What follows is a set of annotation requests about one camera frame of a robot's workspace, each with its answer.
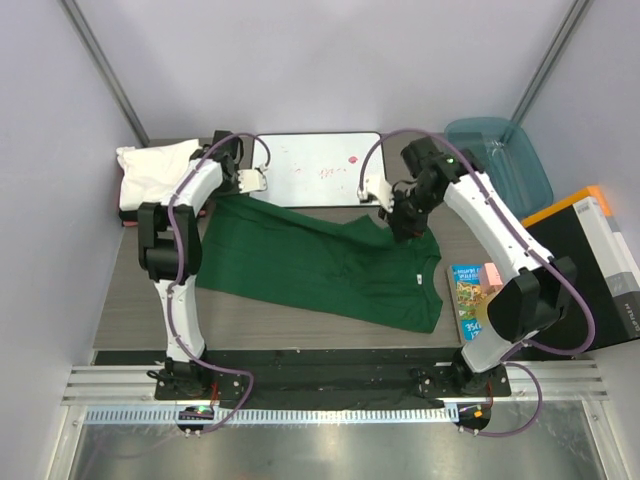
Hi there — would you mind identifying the green polo t shirt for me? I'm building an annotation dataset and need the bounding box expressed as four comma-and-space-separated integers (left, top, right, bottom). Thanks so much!
196, 196, 443, 334

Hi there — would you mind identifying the white board mat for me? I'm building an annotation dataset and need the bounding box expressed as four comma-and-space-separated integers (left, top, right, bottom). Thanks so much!
251, 132, 380, 208

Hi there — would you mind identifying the colourful picture book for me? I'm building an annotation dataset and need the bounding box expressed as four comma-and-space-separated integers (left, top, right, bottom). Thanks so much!
447, 263, 501, 343

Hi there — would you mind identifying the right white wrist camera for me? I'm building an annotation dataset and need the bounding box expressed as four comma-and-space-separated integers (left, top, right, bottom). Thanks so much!
357, 174, 394, 213

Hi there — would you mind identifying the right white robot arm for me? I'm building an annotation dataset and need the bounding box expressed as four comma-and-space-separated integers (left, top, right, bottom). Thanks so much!
380, 138, 577, 396

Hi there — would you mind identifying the pink block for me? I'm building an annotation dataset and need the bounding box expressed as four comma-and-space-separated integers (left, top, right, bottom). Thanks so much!
478, 263, 503, 295

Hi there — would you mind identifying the black orange file box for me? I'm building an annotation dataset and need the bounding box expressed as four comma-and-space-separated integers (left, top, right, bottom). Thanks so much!
522, 185, 639, 350

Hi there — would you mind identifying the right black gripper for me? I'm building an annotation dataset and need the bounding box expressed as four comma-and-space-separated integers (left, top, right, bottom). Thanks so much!
379, 184, 441, 242

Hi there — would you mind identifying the teal plastic bin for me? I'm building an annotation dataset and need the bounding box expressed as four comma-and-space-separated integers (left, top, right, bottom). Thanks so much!
444, 117, 554, 220

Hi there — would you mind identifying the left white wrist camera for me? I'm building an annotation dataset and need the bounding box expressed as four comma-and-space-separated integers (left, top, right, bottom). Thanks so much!
238, 168, 268, 194

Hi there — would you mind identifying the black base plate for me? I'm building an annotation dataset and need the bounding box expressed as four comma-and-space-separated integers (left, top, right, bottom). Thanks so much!
95, 348, 511, 409

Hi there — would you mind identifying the aluminium rail frame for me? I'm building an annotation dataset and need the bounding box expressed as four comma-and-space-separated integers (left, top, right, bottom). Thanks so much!
48, 350, 634, 479

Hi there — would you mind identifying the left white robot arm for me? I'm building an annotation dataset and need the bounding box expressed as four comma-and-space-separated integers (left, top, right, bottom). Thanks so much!
137, 130, 243, 400

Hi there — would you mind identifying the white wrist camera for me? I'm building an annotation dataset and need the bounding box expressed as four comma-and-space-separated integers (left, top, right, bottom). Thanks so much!
357, 174, 394, 213
238, 168, 268, 194

